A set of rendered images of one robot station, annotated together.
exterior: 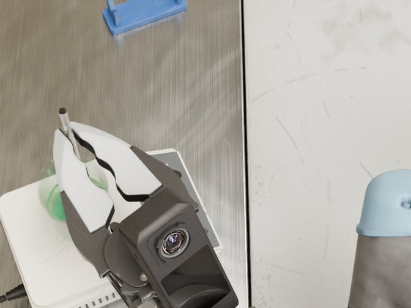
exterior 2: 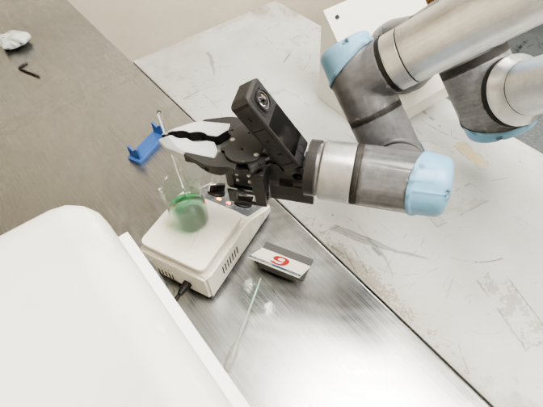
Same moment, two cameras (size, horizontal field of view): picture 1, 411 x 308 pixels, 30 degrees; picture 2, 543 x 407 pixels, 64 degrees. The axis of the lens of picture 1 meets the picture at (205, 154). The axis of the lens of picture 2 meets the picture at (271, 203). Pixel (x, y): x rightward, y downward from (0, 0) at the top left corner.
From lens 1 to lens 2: 0.33 m
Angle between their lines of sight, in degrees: 21
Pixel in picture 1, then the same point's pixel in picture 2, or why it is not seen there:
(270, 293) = (305, 212)
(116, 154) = (198, 126)
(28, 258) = (179, 253)
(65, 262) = (200, 243)
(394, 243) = (352, 63)
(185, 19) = not seen: hidden behind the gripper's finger
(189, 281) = (280, 127)
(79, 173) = (186, 142)
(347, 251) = not seen: hidden behind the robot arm
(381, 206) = (335, 52)
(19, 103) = (115, 218)
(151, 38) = (161, 155)
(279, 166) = not seen: hidden behind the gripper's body
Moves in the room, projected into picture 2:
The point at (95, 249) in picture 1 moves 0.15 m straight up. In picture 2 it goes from (221, 161) to (200, 49)
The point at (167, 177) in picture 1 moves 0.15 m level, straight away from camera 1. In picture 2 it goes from (230, 119) to (174, 69)
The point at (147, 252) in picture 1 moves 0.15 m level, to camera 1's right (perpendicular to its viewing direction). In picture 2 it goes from (254, 106) to (365, 61)
